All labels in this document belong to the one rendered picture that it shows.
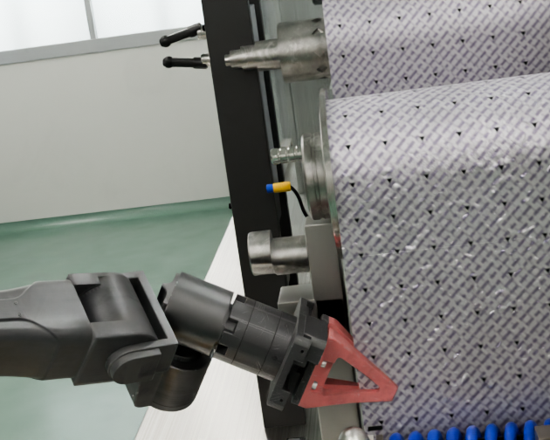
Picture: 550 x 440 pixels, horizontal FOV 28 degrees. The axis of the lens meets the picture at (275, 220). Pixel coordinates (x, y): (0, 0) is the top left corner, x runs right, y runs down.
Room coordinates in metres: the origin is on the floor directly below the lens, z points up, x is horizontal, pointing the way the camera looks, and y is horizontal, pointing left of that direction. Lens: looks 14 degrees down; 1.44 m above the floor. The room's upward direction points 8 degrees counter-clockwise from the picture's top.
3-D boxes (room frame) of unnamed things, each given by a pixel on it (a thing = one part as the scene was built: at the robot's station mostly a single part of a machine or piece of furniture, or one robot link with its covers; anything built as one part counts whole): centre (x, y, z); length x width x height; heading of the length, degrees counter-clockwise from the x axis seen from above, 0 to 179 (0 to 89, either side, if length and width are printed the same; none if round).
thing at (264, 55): (1.17, 0.00, 1.33); 0.06 x 0.03 x 0.03; 84
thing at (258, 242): (0.96, 0.02, 1.18); 0.04 x 0.02 x 0.04; 174
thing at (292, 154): (0.92, -0.02, 1.27); 0.03 x 0.01 x 0.01; 84
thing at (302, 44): (1.17, -0.06, 1.33); 0.06 x 0.06 x 0.06; 84
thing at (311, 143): (0.92, -0.04, 1.25); 0.07 x 0.02 x 0.07; 174
